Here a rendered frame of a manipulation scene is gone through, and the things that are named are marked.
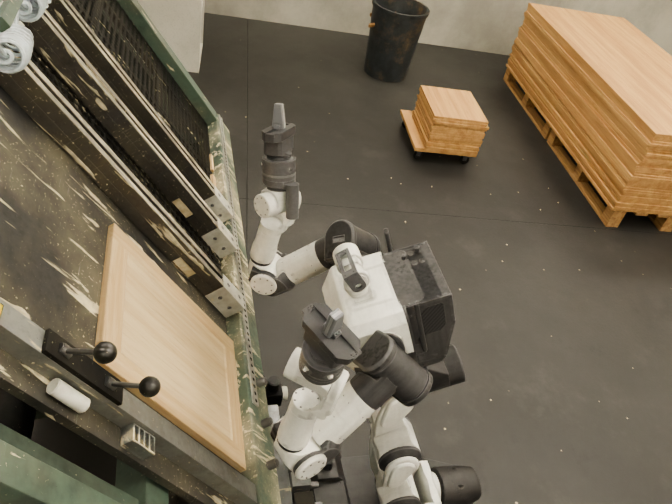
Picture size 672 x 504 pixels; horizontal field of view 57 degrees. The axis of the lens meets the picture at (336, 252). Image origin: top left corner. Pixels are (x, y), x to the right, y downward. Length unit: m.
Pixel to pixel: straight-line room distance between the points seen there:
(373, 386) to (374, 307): 0.20
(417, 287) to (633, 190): 3.44
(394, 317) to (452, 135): 3.39
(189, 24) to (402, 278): 4.14
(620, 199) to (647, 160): 0.33
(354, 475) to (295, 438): 1.25
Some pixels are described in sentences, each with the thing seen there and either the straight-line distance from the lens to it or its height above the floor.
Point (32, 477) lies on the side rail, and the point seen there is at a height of 1.49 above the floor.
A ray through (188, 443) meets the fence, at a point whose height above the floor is 1.15.
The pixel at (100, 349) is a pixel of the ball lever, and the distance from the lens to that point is 1.09.
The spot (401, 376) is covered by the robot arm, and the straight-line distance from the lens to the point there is 1.39.
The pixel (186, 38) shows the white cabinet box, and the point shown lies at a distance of 5.45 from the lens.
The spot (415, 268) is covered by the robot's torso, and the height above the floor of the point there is 1.40.
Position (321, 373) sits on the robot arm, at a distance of 1.14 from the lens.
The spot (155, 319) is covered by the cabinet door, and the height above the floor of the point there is 1.21.
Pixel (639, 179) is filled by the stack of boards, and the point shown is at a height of 0.43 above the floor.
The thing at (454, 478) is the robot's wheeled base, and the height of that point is 0.36.
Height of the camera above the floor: 2.37
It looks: 39 degrees down
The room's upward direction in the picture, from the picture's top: 13 degrees clockwise
